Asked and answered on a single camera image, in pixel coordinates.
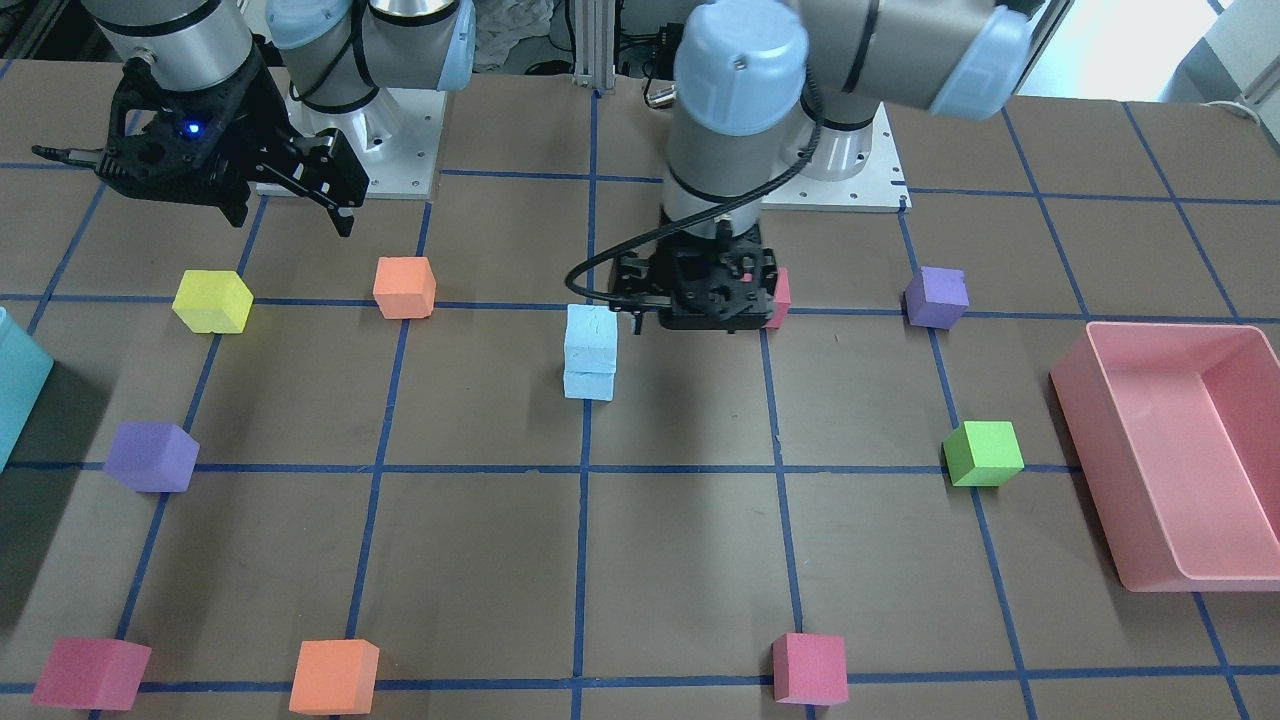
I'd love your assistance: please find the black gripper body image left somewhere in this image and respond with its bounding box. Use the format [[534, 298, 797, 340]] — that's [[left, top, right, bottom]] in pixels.
[[31, 55, 310, 227]]

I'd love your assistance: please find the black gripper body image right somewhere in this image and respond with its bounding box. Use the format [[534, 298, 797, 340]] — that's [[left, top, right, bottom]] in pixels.
[[612, 222, 780, 333]]

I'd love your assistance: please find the light blue foam block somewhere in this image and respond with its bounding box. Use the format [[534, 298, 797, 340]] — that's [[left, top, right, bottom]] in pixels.
[[562, 370, 616, 402], [563, 304, 620, 374]]

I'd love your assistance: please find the pink foam block top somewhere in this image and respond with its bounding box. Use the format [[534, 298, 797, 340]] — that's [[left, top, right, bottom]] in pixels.
[[764, 266, 792, 329]]

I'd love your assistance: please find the pink foam block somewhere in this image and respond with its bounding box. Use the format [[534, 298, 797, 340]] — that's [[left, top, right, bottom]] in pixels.
[[771, 632, 850, 707], [31, 637, 152, 711], [764, 266, 792, 329]]

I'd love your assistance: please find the orange foam block top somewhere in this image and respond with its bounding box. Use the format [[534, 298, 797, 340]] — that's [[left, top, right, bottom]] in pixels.
[[372, 256, 436, 320]]

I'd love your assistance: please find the orange foam block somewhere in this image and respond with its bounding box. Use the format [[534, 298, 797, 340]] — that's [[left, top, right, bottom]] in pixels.
[[288, 639, 380, 716], [372, 256, 436, 320]]

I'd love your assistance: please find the yellow foam block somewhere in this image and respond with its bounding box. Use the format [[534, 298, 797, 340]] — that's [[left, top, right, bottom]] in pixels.
[[172, 269, 253, 334]]

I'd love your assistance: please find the purple foam block top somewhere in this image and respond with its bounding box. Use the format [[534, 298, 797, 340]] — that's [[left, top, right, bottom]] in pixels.
[[904, 266, 970, 331]]

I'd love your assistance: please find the purple foam block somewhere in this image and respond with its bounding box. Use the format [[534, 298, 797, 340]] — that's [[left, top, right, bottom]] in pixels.
[[904, 266, 970, 331], [102, 421, 200, 493]]

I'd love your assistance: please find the black electronics box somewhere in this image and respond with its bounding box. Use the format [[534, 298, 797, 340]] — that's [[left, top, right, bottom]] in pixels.
[[649, 22, 686, 76]]

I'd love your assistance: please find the teal plastic bin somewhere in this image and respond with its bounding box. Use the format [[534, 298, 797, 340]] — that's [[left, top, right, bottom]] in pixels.
[[1, 307, 54, 469]]

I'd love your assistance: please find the green foam block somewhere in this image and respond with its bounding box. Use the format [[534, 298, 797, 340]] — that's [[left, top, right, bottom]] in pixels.
[[942, 420, 1027, 487]]

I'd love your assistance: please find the pink foam block bottom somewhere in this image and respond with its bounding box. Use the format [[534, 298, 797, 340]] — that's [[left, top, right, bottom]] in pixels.
[[771, 632, 850, 707], [31, 637, 152, 711]]

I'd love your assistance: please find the pink plastic bin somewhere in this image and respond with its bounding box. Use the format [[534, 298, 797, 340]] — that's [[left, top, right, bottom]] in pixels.
[[1051, 322, 1279, 592]]

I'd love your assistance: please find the orange foam block bottom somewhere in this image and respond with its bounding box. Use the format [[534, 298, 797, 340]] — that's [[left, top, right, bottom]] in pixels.
[[288, 639, 380, 716]]

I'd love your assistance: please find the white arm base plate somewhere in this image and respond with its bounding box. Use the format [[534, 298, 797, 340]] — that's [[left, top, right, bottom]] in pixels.
[[285, 88, 451, 201], [762, 97, 911, 213]]

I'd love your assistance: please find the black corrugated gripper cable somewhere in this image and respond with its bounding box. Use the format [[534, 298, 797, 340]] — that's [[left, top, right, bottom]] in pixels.
[[564, 76, 826, 306]]

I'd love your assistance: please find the silver cable connector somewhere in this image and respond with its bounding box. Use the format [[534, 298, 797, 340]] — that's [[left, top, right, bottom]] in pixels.
[[643, 82, 678, 111]]

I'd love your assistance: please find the aluminium frame post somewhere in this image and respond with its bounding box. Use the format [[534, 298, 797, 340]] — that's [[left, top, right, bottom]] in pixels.
[[571, 0, 616, 96]]

